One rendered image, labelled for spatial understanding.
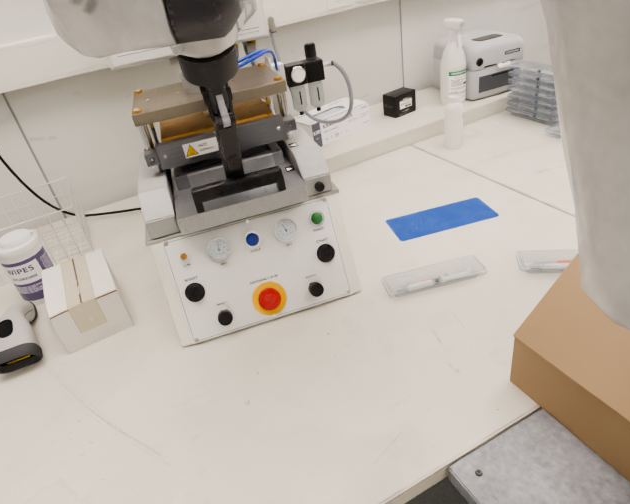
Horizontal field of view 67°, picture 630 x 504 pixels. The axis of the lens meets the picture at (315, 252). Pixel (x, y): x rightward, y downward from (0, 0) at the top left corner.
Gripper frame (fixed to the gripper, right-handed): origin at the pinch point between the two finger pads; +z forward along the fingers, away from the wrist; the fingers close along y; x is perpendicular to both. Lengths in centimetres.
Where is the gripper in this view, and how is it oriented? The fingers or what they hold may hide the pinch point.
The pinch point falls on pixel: (232, 164)
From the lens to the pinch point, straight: 79.0
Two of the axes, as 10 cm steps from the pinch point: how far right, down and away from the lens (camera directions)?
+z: 0.3, 6.0, 8.0
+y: 3.3, 7.4, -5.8
